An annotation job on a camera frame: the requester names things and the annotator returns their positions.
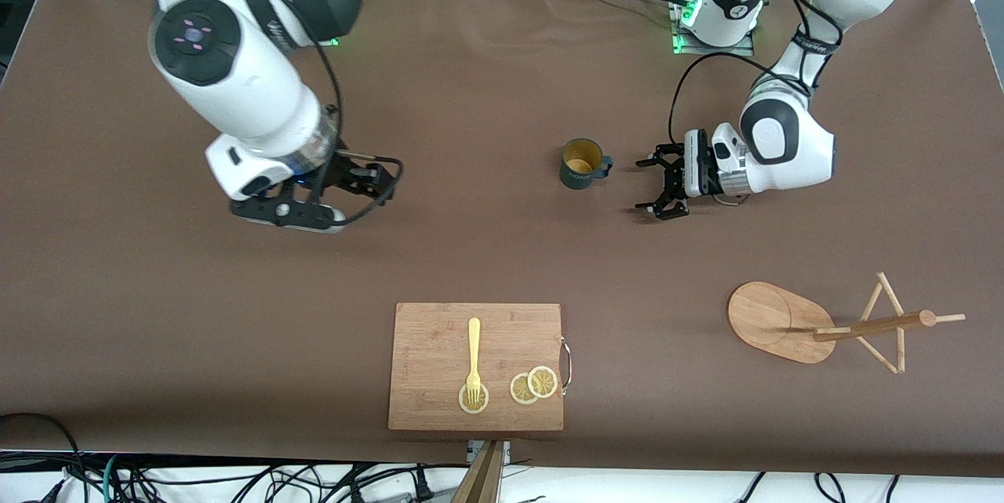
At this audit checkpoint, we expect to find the teal cup with yellow inside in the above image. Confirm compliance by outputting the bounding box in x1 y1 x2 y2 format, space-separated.
559 138 614 191

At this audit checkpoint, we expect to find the wooden cup rack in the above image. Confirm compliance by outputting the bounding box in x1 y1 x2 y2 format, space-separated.
727 272 967 375

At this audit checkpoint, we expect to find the brown table cover sheet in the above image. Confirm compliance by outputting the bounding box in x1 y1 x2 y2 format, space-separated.
0 0 1004 479

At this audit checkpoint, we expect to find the wooden cutting board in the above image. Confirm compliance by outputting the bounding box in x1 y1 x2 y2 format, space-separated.
387 303 573 432

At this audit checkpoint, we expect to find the yellow plastic fork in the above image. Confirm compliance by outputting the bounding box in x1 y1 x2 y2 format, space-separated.
465 318 483 408

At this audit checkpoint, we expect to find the lemon slice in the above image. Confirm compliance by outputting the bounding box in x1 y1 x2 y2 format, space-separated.
459 383 490 416
527 366 558 399
510 372 542 406

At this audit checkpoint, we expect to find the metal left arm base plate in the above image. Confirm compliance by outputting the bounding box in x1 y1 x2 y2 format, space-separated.
671 0 756 57

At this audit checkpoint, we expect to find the metal clamp bracket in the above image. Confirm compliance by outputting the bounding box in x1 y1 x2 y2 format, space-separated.
467 440 512 467

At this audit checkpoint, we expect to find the black cable with plug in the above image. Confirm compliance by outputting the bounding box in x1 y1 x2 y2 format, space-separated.
345 464 437 503

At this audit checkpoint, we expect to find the teal cable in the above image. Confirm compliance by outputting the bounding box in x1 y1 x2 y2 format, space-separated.
100 454 121 503

